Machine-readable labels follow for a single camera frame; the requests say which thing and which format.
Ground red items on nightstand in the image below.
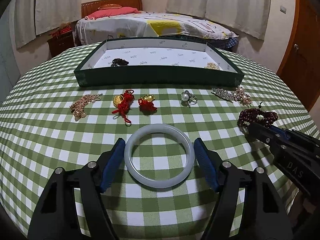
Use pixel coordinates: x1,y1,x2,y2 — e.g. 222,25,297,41
51,22,72,37

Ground brown wooden door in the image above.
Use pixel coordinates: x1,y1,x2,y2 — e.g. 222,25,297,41
277,0,319,111

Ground gold chain necklace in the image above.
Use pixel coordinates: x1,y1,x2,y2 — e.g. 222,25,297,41
69,93,103,122

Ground pink pillow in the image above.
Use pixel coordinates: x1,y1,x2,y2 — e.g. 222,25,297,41
84,7,141,20

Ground green jewelry tray box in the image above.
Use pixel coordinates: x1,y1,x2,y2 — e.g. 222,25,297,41
74,37,245,87

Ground black bead cord bracelet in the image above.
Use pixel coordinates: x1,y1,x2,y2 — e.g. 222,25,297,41
110,57,130,68

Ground left white curtain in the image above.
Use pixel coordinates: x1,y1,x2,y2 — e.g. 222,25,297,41
14,0,81,49

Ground wooden headboard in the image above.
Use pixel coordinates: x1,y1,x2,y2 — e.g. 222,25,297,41
81,0,143,18

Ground pearl silver ring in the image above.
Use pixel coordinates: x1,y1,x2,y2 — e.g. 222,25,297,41
181,89,198,105

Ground white curtain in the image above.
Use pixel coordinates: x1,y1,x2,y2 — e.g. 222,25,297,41
166,0,271,40
14,0,81,49

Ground green checkered tablecloth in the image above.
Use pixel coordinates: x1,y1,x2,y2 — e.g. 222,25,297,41
0,42,320,240

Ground silver rhinestone hair clip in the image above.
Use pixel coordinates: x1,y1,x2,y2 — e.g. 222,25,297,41
212,88,235,102

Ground pearl gold brooch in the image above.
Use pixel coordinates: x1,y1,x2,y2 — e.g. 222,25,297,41
233,86,252,107

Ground dark wooden nightstand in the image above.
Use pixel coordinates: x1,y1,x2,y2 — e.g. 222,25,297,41
47,31,75,57

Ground wall light switch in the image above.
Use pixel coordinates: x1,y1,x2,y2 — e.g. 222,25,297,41
280,5,287,14

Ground bed with patterned sheet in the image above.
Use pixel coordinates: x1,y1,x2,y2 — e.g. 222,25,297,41
75,12,238,49

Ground dark red bead bracelet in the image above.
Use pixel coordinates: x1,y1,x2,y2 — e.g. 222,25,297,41
236,101,279,129

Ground frosted glass wardrobe door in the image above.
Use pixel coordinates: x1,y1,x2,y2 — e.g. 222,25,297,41
0,5,21,103

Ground right white curtain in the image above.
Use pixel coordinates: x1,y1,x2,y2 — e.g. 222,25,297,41
166,0,271,40

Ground gold ingot red knot charm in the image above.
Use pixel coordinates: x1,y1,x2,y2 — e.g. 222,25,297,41
138,94,157,113

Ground white jade bangle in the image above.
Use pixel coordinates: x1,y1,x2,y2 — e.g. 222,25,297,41
124,124,195,189

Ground gold charm red knot tassel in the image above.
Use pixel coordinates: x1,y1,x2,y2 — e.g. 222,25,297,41
112,89,135,124

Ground orange cushion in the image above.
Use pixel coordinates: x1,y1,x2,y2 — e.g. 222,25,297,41
98,3,122,10

